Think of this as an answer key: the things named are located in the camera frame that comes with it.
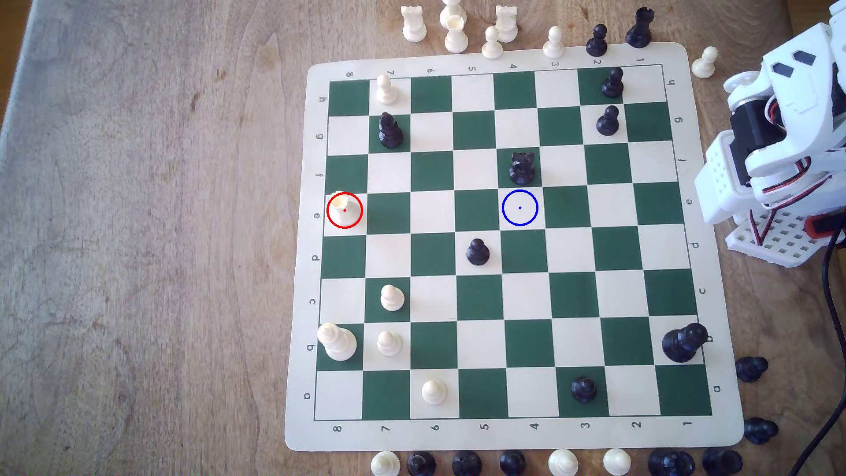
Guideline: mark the black chess piece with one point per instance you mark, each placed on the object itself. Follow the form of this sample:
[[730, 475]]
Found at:
[[760, 431], [421, 465], [639, 30], [722, 462], [466, 465], [671, 463], [512, 464], [751, 369]]

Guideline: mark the black chess king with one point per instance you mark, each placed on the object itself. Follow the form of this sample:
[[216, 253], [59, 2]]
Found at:
[[683, 343]]

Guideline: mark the white chess pawn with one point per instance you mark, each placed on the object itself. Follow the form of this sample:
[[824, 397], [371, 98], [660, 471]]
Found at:
[[704, 63], [387, 91], [492, 45], [554, 45], [392, 299], [388, 344], [433, 393]]

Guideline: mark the black chess knight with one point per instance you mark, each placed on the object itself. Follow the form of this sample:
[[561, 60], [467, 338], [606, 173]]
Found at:
[[521, 169]]

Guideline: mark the white perforated base plate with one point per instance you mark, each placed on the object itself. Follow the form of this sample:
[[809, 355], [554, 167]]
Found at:
[[786, 241]]

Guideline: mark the black chess bishop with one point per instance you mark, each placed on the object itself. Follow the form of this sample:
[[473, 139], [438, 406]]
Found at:
[[390, 132]]

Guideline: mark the green white chess board mat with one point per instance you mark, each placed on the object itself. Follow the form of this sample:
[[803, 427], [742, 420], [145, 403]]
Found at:
[[433, 168]]

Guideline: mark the black chess pawn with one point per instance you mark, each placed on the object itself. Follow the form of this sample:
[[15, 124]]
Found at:
[[607, 122], [597, 42], [613, 84], [477, 253], [583, 390]]

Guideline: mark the white chess rook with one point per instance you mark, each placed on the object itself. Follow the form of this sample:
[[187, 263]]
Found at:
[[344, 210], [456, 38], [414, 25], [506, 25]]

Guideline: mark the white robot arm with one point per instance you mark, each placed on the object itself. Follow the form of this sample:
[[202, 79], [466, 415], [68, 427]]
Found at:
[[803, 99]]

